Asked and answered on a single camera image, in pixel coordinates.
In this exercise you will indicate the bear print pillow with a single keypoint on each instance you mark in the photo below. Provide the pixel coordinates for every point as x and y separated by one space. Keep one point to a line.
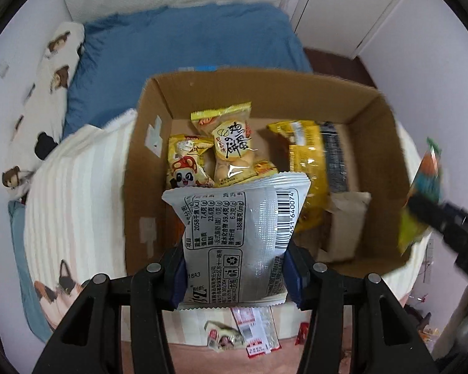
50 97

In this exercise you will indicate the cardboard box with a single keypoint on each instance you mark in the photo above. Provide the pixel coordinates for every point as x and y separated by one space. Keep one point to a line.
265 93

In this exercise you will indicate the yellow panda snack packet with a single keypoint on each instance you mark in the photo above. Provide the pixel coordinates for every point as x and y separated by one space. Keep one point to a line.
189 163

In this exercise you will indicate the blue bedsheet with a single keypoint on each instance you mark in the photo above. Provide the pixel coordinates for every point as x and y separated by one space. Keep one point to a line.
179 46

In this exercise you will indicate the yellow egg cake packet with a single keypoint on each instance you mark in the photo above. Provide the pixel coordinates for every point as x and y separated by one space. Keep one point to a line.
234 144

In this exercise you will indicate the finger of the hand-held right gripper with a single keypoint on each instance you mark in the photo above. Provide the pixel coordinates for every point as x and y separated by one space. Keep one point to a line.
429 212

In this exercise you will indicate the light blue blanket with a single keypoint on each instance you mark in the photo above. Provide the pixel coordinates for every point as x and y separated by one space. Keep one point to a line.
25 272

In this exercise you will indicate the white door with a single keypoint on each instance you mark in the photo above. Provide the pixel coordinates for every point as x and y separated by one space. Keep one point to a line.
351 7

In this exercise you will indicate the red and white snack packet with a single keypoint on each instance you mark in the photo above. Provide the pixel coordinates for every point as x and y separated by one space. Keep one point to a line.
253 331

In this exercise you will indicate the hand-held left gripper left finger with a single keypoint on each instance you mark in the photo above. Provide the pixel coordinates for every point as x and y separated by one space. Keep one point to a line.
175 276

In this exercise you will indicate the small red snack packet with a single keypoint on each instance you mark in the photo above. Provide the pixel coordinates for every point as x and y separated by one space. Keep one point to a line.
302 335

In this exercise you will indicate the silver snack packet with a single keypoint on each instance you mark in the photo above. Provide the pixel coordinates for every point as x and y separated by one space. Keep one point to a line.
238 241

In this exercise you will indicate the cat print striped blanket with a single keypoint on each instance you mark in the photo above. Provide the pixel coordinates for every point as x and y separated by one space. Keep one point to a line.
82 187

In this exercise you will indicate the yellow and black snack packet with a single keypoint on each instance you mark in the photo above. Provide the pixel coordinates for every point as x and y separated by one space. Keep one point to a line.
308 156

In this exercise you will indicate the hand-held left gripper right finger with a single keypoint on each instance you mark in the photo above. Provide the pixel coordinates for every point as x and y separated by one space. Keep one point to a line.
294 280

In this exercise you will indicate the small green white snack packet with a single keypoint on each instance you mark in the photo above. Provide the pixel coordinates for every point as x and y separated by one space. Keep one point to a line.
222 337

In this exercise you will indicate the colourful candy bag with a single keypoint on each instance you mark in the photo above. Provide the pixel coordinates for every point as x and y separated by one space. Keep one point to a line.
425 171

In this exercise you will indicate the white wall socket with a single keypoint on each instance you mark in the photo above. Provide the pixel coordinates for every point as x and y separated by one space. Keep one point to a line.
2 69

